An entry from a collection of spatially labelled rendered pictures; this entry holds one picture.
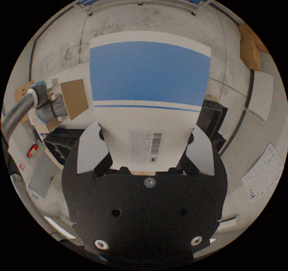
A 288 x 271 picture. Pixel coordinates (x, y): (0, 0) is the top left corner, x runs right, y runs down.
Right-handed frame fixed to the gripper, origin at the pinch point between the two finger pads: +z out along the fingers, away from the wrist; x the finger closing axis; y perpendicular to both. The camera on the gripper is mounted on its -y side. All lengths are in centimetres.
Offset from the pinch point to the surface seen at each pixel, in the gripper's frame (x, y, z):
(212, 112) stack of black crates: 76, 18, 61
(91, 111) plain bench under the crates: -39, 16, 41
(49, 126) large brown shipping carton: -79, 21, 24
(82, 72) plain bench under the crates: -42, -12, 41
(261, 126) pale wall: 250, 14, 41
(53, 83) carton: -73, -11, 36
